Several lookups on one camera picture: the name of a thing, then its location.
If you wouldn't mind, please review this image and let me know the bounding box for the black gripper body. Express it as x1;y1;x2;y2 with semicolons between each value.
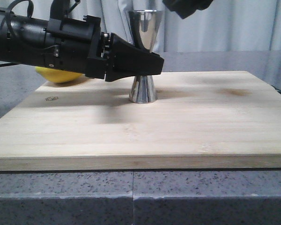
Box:
44;15;107;79
162;0;213;19

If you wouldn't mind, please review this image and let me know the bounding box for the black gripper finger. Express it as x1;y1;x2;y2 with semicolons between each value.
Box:
128;11;152;52
105;33;164;82

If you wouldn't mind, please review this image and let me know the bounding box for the silver metal jigger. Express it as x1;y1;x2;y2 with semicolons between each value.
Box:
126;9;163;104

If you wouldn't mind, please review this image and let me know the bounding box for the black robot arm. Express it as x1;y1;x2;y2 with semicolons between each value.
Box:
0;11;164;82

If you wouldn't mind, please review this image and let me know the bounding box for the yellow lemon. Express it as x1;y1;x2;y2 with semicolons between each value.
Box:
35;67;83;83

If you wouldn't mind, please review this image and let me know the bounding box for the grey curtain backdrop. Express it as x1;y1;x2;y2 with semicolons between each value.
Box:
0;0;281;61

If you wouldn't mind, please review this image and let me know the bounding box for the light wooden cutting board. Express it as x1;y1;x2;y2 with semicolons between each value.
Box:
0;71;281;171

